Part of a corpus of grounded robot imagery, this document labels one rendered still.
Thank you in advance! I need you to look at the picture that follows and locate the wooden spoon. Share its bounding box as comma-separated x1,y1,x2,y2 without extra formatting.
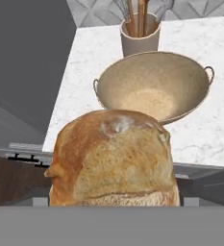
126,0,139,37

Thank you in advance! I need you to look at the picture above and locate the beige utensil pot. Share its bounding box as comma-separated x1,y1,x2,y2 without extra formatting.
119,12,162,59

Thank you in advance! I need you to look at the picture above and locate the beige basket with handles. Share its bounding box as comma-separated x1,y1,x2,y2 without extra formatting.
92,51,215,127

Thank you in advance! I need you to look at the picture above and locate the tall grey cabinet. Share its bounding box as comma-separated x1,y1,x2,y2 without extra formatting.
0,0,78,149

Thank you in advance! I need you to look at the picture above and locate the black cabinet handle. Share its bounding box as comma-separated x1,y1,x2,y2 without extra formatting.
7,152,50,168

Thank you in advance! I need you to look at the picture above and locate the dark brown cabinet door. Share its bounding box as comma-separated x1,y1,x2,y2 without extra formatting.
0,153,53,207

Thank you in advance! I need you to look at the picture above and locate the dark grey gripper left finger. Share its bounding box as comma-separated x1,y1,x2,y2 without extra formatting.
17,191,50,207

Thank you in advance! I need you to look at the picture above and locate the brown bread loaf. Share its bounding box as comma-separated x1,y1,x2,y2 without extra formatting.
43,109,181,207

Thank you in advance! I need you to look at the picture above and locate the wooden spatula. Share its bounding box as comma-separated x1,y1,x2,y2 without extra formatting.
137,0,151,38

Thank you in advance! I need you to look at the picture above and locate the metal whisk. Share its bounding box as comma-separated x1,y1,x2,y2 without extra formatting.
112,0,132,24

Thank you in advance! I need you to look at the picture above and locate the metal ladle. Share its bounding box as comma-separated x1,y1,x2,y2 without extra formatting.
154,0,176,24

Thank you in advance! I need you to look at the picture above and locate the dark grey cabinet door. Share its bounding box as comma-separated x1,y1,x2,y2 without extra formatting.
173,162,224,207

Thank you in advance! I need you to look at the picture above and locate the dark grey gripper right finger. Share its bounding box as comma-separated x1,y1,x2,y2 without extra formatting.
179,184,213,207

